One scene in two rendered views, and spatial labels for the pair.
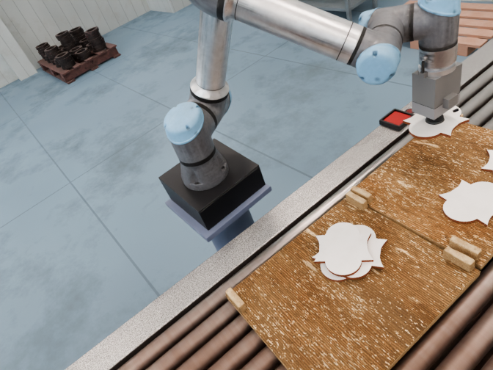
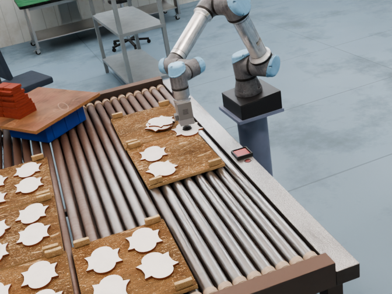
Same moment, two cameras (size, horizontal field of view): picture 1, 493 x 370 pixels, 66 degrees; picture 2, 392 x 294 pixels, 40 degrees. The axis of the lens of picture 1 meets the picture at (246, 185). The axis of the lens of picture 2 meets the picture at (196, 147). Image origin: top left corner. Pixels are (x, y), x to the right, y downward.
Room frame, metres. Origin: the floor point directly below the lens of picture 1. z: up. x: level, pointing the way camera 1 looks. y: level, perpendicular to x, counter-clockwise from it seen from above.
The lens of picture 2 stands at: (1.05, -2.67, 2.08)
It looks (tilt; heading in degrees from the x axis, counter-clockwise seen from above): 27 degrees down; 98
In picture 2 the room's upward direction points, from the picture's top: 10 degrees counter-clockwise
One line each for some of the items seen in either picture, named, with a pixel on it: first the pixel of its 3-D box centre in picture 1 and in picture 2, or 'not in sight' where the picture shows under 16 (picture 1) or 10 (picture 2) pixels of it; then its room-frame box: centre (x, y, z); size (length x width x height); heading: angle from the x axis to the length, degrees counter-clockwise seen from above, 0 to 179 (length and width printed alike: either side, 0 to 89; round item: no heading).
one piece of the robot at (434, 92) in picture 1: (439, 87); (181, 109); (0.70, -0.49, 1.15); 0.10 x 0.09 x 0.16; 17
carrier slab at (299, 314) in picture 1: (342, 285); (149, 125); (0.46, -0.12, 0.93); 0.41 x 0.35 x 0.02; 112
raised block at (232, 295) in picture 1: (235, 299); (164, 102); (0.51, 0.12, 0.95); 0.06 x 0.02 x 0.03; 22
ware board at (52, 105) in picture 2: not in sight; (37, 108); (-0.19, 0.05, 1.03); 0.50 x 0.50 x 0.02; 63
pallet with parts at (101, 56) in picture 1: (71, 48); not in sight; (6.45, 1.78, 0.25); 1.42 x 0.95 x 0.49; 26
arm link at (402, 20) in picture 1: (385, 29); (189, 67); (0.75, -0.40, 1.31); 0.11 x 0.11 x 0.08; 55
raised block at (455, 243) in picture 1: (464, 247); (134, 144); (0.42, -0.37, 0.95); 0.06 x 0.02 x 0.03; 23
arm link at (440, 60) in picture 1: (436, 54); (180, 93); (0.71, -0.49, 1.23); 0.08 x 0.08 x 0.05
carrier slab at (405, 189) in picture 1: (456, 178); (173, 157); (0.62, -0.50, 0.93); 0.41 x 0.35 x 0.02; 113
